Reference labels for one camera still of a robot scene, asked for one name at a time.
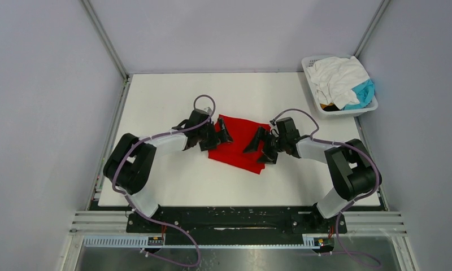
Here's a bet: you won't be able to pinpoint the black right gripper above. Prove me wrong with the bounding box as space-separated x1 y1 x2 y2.
243 127 287 165

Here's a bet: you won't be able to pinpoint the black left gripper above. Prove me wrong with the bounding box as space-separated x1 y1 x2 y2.
197 119 233 152

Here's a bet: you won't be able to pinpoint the red t shirt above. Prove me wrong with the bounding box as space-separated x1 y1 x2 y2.
208 115 271 174

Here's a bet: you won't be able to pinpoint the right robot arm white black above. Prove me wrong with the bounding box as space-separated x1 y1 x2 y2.
243 117 382 233

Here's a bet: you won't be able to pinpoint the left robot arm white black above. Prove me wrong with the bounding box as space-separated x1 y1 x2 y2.
103 109 234 232

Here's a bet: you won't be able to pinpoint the dark garment in basket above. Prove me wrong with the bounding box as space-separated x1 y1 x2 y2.
320 103 340 112

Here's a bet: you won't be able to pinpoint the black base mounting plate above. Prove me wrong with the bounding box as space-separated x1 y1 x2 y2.
126 206 347 246

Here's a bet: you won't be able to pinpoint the white plastic laundry basket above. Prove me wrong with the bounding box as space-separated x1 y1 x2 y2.
301 55 379 119

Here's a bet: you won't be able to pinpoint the white t shirt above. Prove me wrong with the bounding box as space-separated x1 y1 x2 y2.
306 56 371 111

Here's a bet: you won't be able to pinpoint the light blue t shirt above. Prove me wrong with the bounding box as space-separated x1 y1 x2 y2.
342 79 375 111

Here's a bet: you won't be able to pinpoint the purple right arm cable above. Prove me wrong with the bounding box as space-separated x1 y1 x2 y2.
270 108 383 269

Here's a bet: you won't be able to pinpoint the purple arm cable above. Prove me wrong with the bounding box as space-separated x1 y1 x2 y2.
111 94 202 268
270 108 383 269

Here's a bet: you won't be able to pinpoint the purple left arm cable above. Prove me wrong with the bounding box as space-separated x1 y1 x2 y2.
111 94 202 268

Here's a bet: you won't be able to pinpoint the white slotted cable duct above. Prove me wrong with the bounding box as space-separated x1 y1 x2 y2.
84 233 333 251

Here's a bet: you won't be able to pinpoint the aluminium front frame rails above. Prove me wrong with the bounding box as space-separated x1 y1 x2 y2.
69 211 131 234

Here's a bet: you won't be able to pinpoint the aluminium frame rail right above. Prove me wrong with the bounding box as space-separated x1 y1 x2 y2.
354 0 391 58

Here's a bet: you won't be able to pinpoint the aluminium frame rail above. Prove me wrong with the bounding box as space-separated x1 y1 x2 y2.
354 0 391 58
79 0 129 81

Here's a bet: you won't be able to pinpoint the aluminium frame rail left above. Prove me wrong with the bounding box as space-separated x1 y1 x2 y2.
79 0 129 81

